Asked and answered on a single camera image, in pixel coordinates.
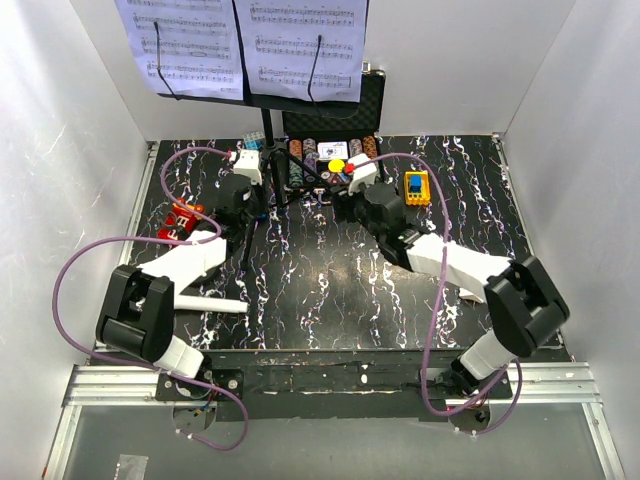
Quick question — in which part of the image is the black music stand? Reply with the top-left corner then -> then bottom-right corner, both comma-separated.
152,0 -> 369,274

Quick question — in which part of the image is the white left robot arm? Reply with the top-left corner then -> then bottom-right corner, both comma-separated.
96,174 -> 266,400

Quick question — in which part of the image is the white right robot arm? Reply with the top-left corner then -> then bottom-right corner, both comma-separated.
330,183 -> 570,398

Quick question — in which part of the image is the yellow toy block tray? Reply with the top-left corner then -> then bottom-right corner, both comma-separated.
404,171 -> 431,206

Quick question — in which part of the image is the yellow dealer chip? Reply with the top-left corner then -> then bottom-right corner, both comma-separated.
328,159 -> 345,174

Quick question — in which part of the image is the red toy bus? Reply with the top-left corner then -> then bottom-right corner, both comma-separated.
156,197 -> 208,241

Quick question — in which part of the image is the light blue toy block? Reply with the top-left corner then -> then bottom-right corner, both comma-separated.
242,131 -> 266,151

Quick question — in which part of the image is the white playing card deck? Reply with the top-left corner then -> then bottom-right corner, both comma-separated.
317,141 -> 349,160

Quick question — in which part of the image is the black poker chip case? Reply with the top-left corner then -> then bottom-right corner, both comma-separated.
282,70 -> 386,191

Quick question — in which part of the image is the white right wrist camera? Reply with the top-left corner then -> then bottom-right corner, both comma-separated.
345,153 -> 377,196

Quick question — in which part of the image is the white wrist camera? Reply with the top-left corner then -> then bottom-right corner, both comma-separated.
230,149 -> 263,185
345,153 -> 377,196

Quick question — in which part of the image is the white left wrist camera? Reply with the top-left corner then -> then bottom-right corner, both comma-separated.
230,149 -> 263,185

